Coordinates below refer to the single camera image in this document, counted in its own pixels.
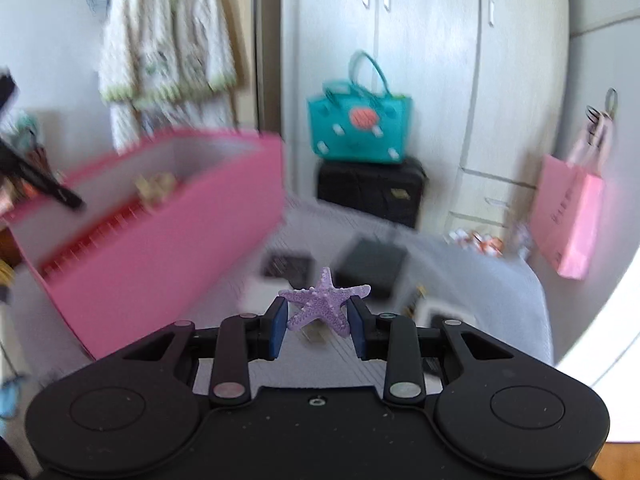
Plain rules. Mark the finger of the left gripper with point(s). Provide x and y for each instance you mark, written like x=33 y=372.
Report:
x=15 y=167

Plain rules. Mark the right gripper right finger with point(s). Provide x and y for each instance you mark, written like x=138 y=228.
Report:
x=391 y=338

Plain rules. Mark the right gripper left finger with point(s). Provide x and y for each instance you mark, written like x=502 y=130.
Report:
x=239 y=340

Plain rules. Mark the white pocket wifi device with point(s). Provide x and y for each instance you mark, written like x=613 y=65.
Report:
x=432 y=312

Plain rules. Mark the purple starfish clip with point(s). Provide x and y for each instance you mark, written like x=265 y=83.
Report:
x=323 y=302

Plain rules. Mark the black power adapter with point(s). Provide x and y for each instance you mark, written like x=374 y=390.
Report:
x=371 y=262

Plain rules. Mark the white charger with label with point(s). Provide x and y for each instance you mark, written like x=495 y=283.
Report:
x=278 y=270

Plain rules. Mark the beige hair claw clip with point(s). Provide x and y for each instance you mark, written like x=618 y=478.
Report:
x=155 y=190

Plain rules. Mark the pink cardboard box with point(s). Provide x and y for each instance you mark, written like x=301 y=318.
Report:
x=116 y=271

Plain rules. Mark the grey patterned tablecloth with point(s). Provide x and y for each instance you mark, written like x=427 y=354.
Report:
x=502 y=293

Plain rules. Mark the colourful drink bottle pack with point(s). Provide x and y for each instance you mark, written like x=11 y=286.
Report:
x=485 y=244

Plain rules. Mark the black suitcase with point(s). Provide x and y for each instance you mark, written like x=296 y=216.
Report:
x=386 y=191

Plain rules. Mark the white fluffy robe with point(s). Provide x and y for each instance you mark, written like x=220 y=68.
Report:
x=165 y=64

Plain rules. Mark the teal felt tote bag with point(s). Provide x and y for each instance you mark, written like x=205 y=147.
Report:
x=350 y=123

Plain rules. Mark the pink paper gift bag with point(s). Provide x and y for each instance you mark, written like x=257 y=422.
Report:
x=566 y=210

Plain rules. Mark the black clothes rack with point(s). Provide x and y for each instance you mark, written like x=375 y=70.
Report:
x=267 y=64

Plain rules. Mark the white wardrobe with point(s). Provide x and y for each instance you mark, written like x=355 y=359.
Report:
x=486 y=79

